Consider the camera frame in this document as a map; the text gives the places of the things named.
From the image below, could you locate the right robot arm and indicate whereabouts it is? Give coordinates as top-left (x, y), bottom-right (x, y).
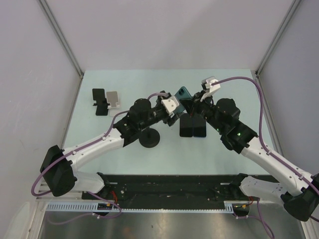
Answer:
top-left (181, 96), bottom-right (319, 222)

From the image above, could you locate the aluminium corner post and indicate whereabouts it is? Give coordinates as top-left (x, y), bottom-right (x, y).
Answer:
top-left (255, 0), bottom-right (303, 77)
top-left (37, 0), bottom-right (84, 79)

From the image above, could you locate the grey slotted cable duct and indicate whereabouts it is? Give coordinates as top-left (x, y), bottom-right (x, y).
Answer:
top-left (46, 200), bottom-right (247, 214)

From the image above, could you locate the black folding phone stand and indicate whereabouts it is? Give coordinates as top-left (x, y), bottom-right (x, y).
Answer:
top-left (92, 89), bottom-right (109, 116)

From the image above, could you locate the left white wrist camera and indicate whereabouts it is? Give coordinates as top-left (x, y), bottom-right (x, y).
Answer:
top-left (161, 96), bottom-right (180, 116)

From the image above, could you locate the teal-edged phone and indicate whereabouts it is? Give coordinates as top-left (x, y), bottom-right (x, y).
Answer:
top-left (174, 86), bottom-right (192, 113)

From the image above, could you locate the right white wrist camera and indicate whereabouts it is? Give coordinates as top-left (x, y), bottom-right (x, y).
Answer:
top-left (200, 76), bottom-right (220, 102)

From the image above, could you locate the left aluminium corner post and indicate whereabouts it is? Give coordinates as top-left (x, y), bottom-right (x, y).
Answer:
top-left (37, 0), bottom-right (84, 79)

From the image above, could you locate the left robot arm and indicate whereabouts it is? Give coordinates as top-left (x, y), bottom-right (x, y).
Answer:
top-left (40, 92), bottom-right (181, 199)

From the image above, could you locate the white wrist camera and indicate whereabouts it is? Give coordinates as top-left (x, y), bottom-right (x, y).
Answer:
top-left (200, 76), bottom-right (220, 102)
top-left (161, 96), bottom-right (180, 116)

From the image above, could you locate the white phone stand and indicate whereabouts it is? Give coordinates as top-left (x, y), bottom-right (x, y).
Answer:
top-left (106, 91), bottom-right (121, 117)

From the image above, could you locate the right aluminium corner post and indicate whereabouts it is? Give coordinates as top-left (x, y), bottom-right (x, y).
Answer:
top-left (255, 0), bottom-right (303, 77)

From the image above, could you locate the aluminium frame rail front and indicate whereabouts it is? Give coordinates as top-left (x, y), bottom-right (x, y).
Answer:
top-left (36, 183), bottom-right (83, 201)

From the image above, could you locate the black pole phone stand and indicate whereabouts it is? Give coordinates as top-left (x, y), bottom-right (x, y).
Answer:
top-left (139, 127), bottom-right (160, 148)

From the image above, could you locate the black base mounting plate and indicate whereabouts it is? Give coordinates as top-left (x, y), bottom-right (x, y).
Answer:
top-left (97, 175), bottom-right (257, 211)

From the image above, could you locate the blue-edged black phone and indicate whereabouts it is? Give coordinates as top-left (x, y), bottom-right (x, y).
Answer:
top-left (193, 117), bottom-right (207, 138)

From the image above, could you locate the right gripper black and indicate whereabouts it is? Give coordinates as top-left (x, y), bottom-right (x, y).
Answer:
top-left (180, 90), bottom-right (225, 133)

